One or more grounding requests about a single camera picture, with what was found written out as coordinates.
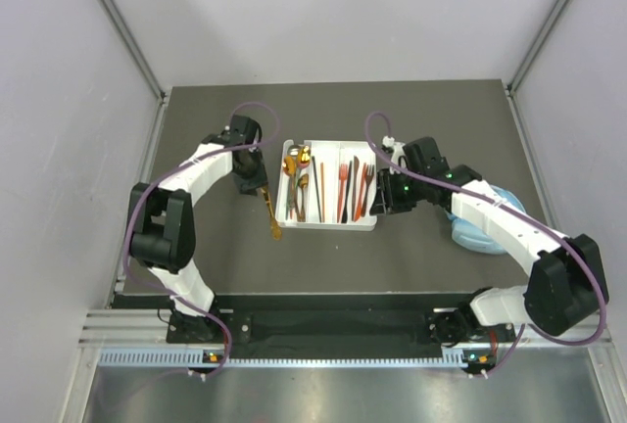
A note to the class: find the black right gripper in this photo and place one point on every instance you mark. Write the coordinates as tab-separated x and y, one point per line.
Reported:
385	202

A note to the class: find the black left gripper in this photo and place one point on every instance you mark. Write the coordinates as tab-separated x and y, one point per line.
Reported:
259	180

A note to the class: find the orange plastic knife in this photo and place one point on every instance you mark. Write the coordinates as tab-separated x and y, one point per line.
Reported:
358	209

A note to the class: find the gold metal spoon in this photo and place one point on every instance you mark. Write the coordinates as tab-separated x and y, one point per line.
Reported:
301	197

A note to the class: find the orange plastic fork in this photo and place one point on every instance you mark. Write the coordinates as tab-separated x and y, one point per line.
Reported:
343	176

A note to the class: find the iridescent purple spoon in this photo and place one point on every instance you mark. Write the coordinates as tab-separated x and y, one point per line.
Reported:
303	160

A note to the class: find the gold metal knife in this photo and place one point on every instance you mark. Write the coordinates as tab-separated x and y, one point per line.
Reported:
275	229

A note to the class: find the black chopstick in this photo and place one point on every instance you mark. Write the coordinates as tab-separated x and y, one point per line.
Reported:
316	188

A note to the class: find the white divided utensil tray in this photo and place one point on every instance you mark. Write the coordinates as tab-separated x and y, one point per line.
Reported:
332	153

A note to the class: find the gold thin utensil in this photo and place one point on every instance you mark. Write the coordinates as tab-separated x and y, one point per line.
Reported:
289	166

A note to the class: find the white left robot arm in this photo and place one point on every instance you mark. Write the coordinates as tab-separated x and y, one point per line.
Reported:
162	236

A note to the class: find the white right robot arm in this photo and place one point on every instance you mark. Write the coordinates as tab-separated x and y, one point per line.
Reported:
566	281

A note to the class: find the silver metal spoon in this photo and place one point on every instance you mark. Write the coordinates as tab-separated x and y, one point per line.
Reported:
293	151

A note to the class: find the light blue headphones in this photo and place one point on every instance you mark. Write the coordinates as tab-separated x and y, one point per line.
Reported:
472	238

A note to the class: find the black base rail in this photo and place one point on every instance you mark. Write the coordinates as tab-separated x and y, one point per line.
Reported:
324	325

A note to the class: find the grey cable duct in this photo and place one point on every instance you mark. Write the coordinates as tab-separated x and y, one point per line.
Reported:
199	357

